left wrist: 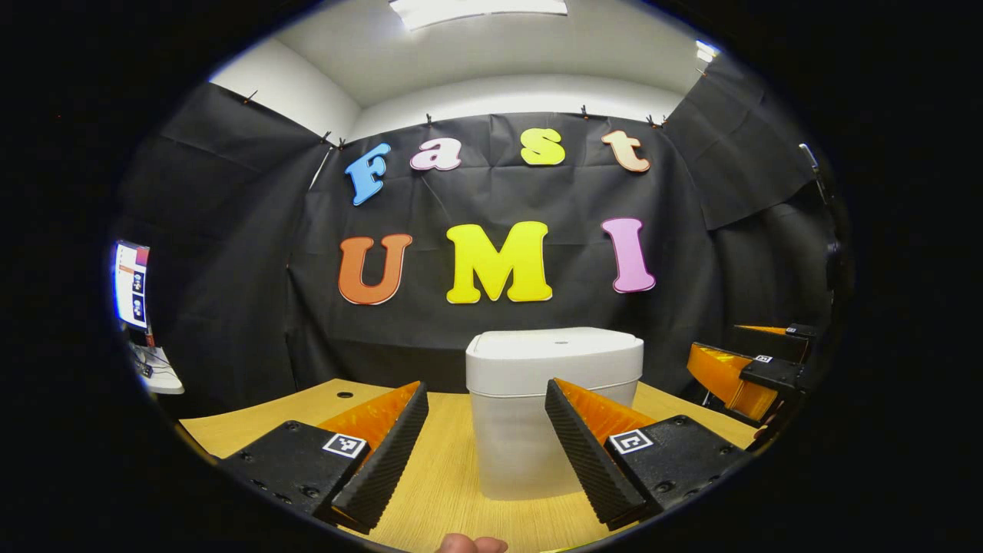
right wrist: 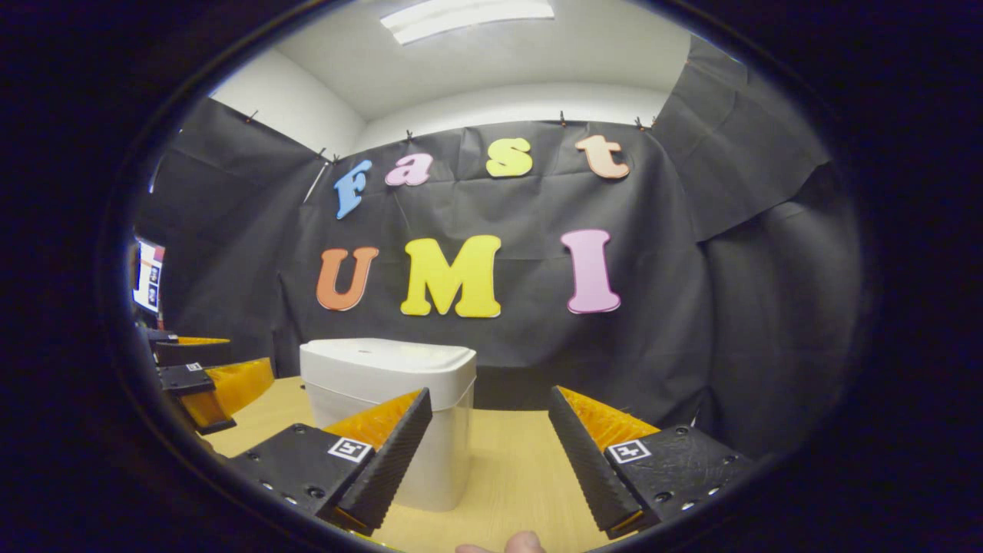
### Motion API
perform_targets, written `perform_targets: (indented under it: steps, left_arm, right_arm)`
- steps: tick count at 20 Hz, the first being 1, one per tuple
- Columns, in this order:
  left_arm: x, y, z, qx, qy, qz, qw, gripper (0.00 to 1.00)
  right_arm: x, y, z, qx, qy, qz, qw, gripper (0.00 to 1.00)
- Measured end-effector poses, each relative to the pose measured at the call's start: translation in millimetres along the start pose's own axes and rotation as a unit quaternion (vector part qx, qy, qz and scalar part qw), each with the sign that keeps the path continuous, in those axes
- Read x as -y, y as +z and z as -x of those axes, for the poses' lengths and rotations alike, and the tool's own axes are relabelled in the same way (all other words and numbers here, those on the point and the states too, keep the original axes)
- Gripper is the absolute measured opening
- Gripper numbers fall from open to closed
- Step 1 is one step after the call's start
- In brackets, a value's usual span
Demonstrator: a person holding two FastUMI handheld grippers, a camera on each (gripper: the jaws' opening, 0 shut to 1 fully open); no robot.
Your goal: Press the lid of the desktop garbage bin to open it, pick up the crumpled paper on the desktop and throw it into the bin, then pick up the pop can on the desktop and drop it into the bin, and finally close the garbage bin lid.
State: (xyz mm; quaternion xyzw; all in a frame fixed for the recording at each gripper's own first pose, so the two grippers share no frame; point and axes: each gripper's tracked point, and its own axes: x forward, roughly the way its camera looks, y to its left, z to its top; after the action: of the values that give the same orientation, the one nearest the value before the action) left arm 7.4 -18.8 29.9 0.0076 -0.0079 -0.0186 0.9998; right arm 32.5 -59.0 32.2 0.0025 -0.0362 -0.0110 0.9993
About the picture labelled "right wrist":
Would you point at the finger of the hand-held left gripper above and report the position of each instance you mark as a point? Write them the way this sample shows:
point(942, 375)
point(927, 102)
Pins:
point(188, 353)
point(180, 379)

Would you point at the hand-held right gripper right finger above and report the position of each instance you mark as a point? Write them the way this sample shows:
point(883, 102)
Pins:
point(584, 461)

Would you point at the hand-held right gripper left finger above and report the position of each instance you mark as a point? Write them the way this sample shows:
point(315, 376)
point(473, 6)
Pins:
point(395, 461)

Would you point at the white desktop garbage bin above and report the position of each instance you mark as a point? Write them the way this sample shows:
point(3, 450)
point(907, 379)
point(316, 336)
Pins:
point(369, 376)

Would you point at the wooden desktop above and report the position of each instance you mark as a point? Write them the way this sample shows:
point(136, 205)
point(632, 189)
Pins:
point(507, 476)

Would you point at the computer monitor screen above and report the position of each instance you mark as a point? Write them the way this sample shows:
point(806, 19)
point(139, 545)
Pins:
point(150, 276)

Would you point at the black backdrop cloth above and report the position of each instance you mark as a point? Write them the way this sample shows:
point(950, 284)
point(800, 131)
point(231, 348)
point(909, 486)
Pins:
point(530, 346)

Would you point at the long ceiling light panel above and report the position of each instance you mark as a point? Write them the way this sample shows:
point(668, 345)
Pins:
point(468, 17)

